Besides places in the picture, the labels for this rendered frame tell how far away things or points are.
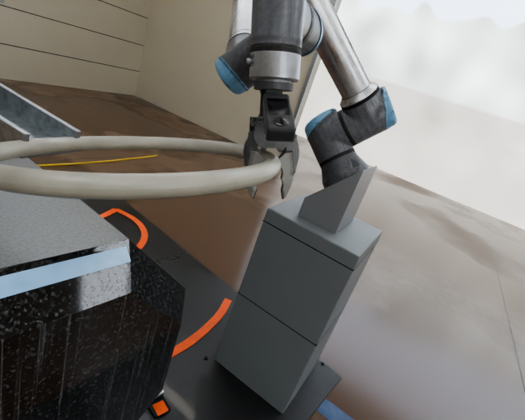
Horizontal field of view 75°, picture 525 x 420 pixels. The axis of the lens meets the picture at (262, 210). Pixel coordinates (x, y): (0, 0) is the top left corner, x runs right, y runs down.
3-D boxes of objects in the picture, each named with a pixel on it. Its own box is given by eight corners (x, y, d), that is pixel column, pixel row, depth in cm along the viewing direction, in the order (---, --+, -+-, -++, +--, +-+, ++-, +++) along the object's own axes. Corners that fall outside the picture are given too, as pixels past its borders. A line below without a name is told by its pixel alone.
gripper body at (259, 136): (283, 147, 71) (288, 86, 67) (293, 152, 62) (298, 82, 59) (247, 146, 69) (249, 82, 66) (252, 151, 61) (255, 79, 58)
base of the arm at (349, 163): (331, 186, 150) (321, 166, 150) (372, 167, 142) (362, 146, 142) (318, 191, 133) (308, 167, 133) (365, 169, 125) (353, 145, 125)
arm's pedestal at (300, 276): (253, 314, 206) (302, 187, 175) (327, 366, 187) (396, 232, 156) (198, 360, 164) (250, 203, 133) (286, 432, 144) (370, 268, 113)
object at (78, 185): (-123, 168, 47) (-129, 147, 46) (131, 143, 91) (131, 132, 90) (175, 231, 30) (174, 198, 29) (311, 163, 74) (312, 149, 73)
